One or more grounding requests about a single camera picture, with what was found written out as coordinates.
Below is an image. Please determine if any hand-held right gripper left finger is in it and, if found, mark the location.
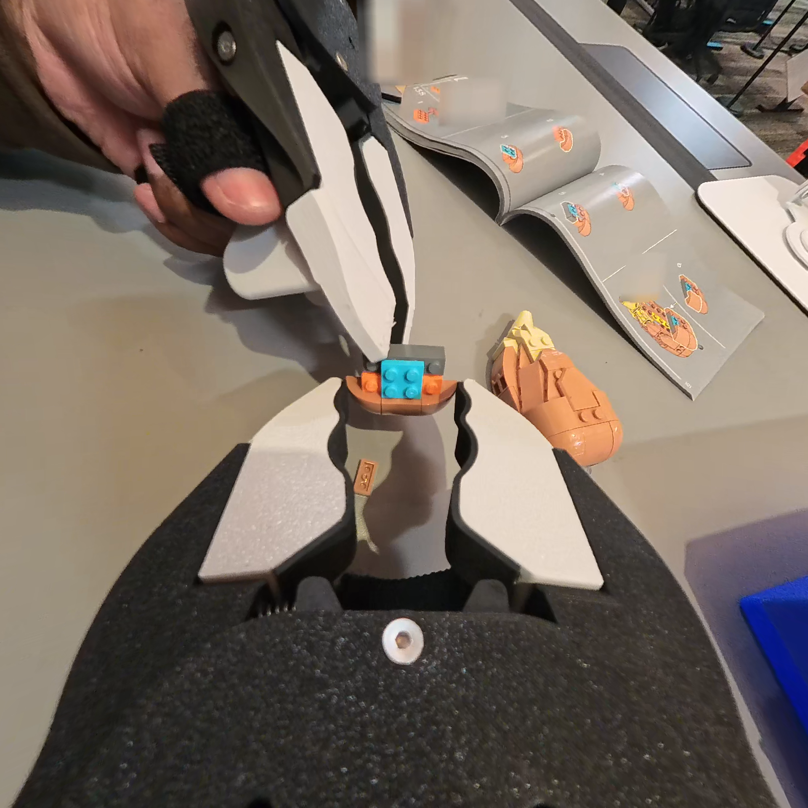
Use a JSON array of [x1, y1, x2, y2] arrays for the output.
[[197, 377, 356, 592]]

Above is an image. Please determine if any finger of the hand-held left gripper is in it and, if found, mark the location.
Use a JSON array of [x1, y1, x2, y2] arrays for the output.
[[356, 136, 417, 338], [223, 40, 397, 359]]

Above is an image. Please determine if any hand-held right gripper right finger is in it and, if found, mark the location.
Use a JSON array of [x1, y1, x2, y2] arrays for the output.
[[446, 380, 606, 595]]

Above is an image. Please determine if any brown tan brick model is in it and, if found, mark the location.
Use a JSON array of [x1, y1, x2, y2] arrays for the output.
[[489, 311, 625, 467]]

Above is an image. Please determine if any small brown blue brick assembly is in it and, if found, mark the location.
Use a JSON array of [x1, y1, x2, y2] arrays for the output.
[[346, 344, 455, 416]]

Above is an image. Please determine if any blue plastic bin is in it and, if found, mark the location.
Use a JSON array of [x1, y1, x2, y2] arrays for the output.
[[739, 587, 808, 717]]

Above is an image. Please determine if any grey desk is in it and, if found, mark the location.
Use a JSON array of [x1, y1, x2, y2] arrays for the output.
[[0, 0, 808, 808]]

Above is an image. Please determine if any person's left hand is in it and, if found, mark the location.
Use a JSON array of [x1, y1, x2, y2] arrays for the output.
[[19, 0, 283, 255]]

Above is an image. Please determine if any grey instruction booklet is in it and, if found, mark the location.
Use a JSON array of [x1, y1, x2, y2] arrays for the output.
[[379, 74, 766, 401]]

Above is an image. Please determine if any white tablet stand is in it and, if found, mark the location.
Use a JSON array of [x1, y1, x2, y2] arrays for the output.
[[696, 175, 808, 316]]

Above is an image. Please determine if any black office chair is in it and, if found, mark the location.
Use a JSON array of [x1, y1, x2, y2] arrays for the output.
[[644, 0, 723, 86]]

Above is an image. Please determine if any white round disc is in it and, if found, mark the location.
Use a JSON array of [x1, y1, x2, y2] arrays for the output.
[[783, 180, 808, 269]]

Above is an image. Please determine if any black tripod stand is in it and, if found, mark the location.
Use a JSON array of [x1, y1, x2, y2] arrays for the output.
[[726, 0, 808, 117]]

